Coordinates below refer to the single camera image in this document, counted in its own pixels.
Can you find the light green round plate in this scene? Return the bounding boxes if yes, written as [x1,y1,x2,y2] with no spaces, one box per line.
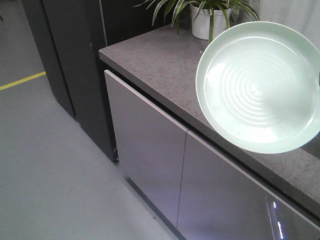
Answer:
[195,21,320,154]

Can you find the grey kitchen cabinet front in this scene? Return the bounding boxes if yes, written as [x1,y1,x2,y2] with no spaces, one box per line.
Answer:
[104,70,320,240]

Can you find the white plant pot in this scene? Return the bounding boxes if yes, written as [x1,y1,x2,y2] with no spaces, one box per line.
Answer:
[190,0,231,40]

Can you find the green potted plant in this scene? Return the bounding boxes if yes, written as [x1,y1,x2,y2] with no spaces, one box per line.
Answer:
[135,0,260,43]

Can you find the dark tall cabinet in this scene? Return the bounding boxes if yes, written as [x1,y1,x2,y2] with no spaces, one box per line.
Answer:
[22,0,172,162]

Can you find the white pleated curtain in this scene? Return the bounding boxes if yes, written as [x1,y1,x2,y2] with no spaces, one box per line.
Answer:
[258,0,320,39]

